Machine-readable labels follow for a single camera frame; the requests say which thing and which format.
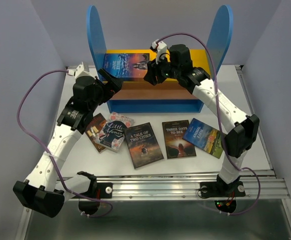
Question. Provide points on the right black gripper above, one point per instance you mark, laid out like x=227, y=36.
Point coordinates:
x=152, y=70

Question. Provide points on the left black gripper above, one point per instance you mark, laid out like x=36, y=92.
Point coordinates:
x=114, y=84

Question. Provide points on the Jane Eyre book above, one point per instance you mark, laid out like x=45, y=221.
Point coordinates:
x=128, y=66

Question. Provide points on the A Tale of Two Cities book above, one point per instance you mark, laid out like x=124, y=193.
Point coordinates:
x=142, y=145

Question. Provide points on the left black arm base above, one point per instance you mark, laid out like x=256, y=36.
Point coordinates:
x=92, y=195

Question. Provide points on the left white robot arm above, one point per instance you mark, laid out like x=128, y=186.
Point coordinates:
x=70, y=126

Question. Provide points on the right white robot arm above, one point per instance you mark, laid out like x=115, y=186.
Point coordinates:
x=241, y=128

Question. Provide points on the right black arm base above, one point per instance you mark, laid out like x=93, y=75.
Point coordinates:
x=224, y=194

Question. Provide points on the blue yellow wooden bookshelf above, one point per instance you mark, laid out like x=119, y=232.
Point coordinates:
x=168, y=97

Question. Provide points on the brown book far left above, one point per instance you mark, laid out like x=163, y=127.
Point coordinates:
x=93, y=128

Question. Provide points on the Little Women book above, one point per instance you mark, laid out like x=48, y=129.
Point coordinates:
x=112, y=134

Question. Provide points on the Three Days to See book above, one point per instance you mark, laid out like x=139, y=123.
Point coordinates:
x=176, y=147

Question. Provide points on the Animal Farm book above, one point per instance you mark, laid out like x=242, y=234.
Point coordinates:
x=204, y=137

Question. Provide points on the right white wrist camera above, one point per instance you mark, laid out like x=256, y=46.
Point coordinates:
x=160, y=48

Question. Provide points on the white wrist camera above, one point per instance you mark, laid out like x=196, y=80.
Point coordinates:
x=82, y=70
x=160, y=48

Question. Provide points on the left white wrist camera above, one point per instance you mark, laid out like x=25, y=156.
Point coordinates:
x=82, y=70

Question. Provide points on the aluminium mounting rail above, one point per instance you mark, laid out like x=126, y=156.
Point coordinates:
x=157, y=188

